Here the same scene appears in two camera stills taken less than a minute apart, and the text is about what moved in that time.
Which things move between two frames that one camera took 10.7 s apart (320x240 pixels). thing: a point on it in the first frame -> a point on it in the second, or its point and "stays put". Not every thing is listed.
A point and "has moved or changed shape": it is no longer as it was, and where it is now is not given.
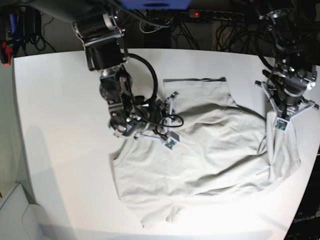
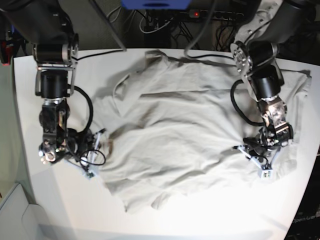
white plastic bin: x=20 y=220 stays put
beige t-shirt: x=225 y=152 has moved or changed shape
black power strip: x=220 y=15 stays put
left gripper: x=155 y=120 -> x=81 y=146
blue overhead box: x=155 y=4 stays put
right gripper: x=288 y=105 -> x=261 y=149
